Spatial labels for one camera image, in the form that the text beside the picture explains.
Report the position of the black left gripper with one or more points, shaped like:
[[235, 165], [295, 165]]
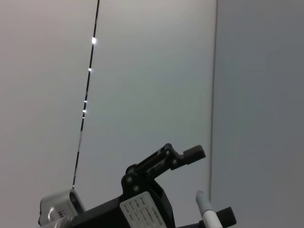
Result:
[[107, 213]]

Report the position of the grey white pen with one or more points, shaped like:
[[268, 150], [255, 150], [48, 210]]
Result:
[[209, 213]]

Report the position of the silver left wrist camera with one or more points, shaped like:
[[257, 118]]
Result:
[[61, 204]]

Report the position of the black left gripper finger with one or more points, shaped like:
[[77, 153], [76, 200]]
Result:
[[166, 161], [228, 217]]

